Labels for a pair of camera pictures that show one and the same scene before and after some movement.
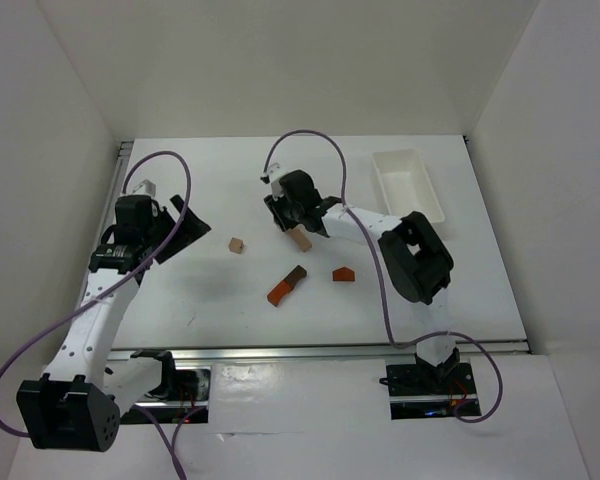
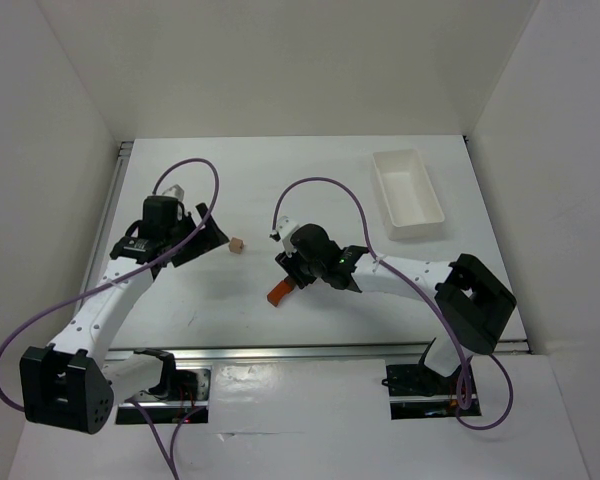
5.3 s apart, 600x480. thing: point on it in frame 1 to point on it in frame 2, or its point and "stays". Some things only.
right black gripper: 284,214 to 290,273
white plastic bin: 406,184 stays
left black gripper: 171,229 to 191,238
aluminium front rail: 314,351 stays
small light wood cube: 235,245 stays
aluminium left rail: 122,151 stays
